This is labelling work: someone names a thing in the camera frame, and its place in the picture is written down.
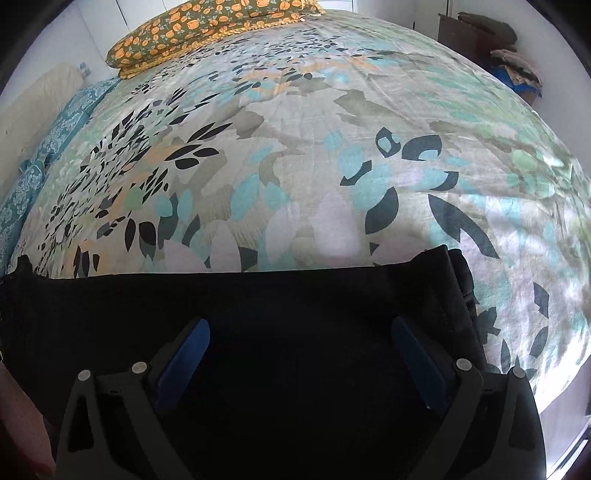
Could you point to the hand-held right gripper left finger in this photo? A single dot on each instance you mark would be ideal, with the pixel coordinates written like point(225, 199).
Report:
point(182, 364)

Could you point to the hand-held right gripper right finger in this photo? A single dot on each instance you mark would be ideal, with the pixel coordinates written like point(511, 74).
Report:
point(420, 364)

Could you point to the black pants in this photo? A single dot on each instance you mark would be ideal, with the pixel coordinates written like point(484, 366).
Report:
point(300, 314)

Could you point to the person's left forearm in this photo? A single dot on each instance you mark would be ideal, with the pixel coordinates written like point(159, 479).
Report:
point(18, 424)

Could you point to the blue patterned pillow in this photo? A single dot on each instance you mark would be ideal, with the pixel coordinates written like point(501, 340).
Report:
point(18, 207)
point(76, 115)

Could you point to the bed with floral sheet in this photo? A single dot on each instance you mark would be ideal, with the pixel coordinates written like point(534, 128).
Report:
point(300, 138)

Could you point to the cream padded headboard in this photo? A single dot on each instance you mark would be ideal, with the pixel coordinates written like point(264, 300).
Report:
point(32, 106)

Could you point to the blue bag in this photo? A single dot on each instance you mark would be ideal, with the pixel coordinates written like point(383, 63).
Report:
point(503, 76)

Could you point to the pink mixed clothes pile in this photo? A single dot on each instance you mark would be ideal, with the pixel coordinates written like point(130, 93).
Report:
point(515, 64)

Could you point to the dark wooden cabinet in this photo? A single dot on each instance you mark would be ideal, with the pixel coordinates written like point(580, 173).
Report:
point(455, 34)

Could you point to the orange floral pillow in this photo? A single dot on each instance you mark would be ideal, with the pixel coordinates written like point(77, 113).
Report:
point(184, 32)

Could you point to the olive folded clothes pile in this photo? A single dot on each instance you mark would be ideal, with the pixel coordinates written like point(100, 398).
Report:
point(489, 27)

